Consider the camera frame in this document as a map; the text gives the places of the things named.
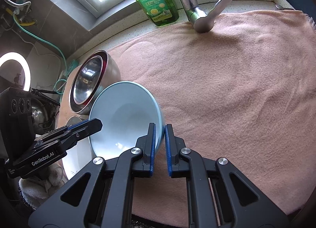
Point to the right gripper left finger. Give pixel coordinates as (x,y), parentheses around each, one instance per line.
(101,193)

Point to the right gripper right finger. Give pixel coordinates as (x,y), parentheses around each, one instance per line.
(218,194)

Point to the plain white oval dish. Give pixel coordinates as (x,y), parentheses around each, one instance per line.
(77,157)

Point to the light blue ceramic bowl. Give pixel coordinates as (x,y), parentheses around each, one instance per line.
(125,110)

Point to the large steel mixing bowl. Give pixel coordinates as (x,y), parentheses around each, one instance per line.
(110,76)

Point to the red steel bowl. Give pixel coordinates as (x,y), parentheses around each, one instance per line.
(88,78)

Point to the chrome kitchen faucet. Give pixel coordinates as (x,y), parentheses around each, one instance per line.
(203,22)

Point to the white gloved left hand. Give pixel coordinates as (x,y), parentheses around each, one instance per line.
(36,191)

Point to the black tripod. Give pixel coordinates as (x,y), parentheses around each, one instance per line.
(43,95)

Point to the pink towel mat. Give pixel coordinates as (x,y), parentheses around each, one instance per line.
(244,91)

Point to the white ring light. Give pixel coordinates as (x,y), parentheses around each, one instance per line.
(15,70)

